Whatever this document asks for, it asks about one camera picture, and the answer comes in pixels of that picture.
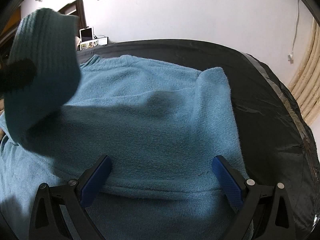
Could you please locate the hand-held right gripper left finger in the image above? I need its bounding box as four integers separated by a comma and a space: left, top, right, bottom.
29, 155, 112, 240

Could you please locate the black cloth cover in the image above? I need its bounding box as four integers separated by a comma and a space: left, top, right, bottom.
76, 39, 320, 240

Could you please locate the white tablet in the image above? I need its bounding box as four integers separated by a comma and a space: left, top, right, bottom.
79, 27, 95, 42

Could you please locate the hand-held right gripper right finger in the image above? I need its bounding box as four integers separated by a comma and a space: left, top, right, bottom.
211, 155, 297, 240

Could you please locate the white power cable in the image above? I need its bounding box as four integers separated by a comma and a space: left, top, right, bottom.
287, 0, 301, 62

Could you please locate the dark wooden headboard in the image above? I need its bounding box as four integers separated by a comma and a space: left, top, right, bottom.
58, 0, 88, 40

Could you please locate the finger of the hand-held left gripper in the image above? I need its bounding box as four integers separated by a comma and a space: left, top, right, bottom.
0, 58, 37, 94

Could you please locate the beige curtain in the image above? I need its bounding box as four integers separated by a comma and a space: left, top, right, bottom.
289, 17, 320, 126

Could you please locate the blue knit sweater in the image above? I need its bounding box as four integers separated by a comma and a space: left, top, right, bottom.
0, 8, 254, 240

